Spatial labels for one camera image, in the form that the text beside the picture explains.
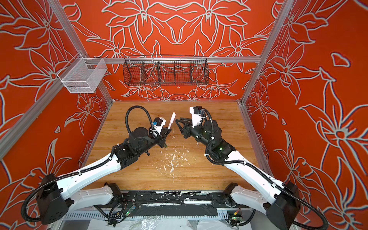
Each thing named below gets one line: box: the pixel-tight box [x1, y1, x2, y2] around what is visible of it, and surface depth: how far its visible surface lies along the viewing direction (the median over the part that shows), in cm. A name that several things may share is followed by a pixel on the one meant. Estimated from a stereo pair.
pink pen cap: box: [169, 111, 176, 124], surface depth 69 cm
